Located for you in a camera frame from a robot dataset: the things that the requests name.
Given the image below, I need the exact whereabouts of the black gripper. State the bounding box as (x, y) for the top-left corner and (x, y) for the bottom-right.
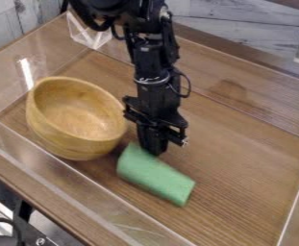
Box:
(121, 76), (188, 156)

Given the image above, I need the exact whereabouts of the green rectangular block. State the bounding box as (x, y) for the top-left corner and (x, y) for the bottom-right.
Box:
(116, 142), (196, 208)

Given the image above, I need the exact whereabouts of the brown wooden bowl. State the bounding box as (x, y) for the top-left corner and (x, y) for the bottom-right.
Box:
(25, 76), (127, 160)

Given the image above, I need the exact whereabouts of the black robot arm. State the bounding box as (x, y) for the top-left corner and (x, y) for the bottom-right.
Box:
(65, 0), (190, 156)

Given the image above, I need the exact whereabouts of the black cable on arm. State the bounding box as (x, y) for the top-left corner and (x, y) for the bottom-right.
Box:
(167, 68), (192, 100)

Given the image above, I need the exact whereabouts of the clear acrylic tray wall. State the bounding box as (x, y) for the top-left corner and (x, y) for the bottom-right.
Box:
(0, 18), (299, 246)

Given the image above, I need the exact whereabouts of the clear acrylic corner bracket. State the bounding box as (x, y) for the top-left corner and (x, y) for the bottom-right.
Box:
(65, 12), (113, 50)

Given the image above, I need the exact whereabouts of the black floor cable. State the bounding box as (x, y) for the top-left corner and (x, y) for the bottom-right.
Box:
(0, 216), (20, 246)

